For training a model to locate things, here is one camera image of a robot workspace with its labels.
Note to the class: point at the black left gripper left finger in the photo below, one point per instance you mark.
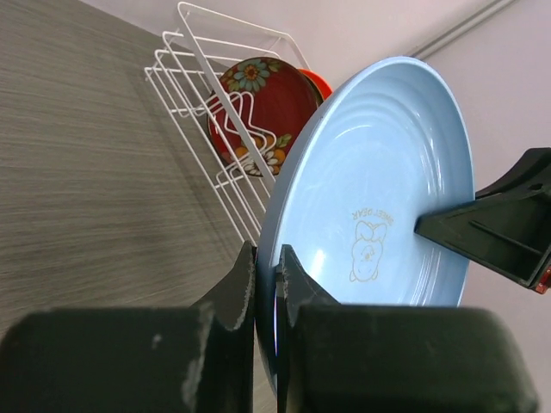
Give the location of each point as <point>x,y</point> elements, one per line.
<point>196,358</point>

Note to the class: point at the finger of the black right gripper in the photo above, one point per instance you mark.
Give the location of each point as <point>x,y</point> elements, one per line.
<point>507,227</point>

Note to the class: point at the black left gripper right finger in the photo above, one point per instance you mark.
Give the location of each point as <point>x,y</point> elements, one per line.
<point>333,357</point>

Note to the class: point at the light blue plate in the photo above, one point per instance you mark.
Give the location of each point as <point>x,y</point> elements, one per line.
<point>388,146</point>

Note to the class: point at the red floral plate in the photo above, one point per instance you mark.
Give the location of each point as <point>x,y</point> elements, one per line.
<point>274,100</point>

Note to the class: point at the orange plate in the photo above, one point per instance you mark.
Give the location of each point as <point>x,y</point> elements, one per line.
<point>318,83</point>

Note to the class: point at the grey wall conduit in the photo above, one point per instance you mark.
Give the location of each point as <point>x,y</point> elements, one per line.
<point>474,19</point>

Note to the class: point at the white wire dish rack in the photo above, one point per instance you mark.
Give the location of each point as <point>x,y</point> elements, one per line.
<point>186,74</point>

